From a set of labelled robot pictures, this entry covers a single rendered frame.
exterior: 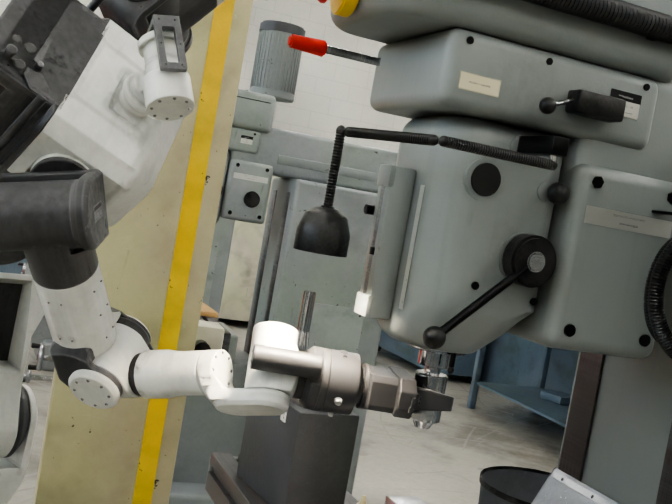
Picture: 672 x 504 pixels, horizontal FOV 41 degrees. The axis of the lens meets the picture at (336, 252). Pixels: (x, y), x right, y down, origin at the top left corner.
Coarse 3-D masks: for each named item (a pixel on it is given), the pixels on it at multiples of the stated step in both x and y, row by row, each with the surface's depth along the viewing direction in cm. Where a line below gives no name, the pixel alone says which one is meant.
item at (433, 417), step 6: (414, 378) 131; (420, 384) 129; (426, 384) 129; (432, 384) 129; (438, 384) 129; (444, 384) 130; (432, 390) 129; (438, 390) 129; (444, 390) 130; (414, 414) 130; (420, 414) 129; (426, 414) 129; (432, 414) 129; (438, 414) 130; (420, 420) 129; (426, 420) 129; (432, 420) 129; (438, 420) 130
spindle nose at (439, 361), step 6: (420, 354) 130; (426, 354) 129; (432, 354) 129; (438, 354) 129; (420, 360) 130; (426, 360) 129; (432, 360) 129; (438, 360) 129; (444, 360) 129; (426, 366) 129; (432, 366) 129; (438, 366) 129; (444, 366) 129
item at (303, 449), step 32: (256, 416) 171; (288, 416) 160; (320, 416) 158; (352, 416) 161; (256, 448) 170; (288, 448) 158; (320, 448) 159; (352, 448) 162; (256, 480) 168; (288, 480) 157; (320, 480) 160
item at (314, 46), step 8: (288, 40) 128; (296, 40) 128; (304, 40) 128; (312, 40) 128; (320, 40) 129; (296, 48) 128; (304, 48) 128; (312, 48) 129; (320, 48) 129; (328, 48) 130; (336, 48) 130; (320, 56) 130; (344, 56) 131; (352, 56) 131; (360, 56) 132; (368, 56) 132; (376, 64) 133
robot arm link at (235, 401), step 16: (208, 352) 131; (224, 352) 132; (208, 368) 128; (224, 368) 132; (208, 384) 127; (224, 384) 132; (224, 400) 125; (240, 400) 124; (256, 400) 123; (272, 400) 123; (288, 400) 126
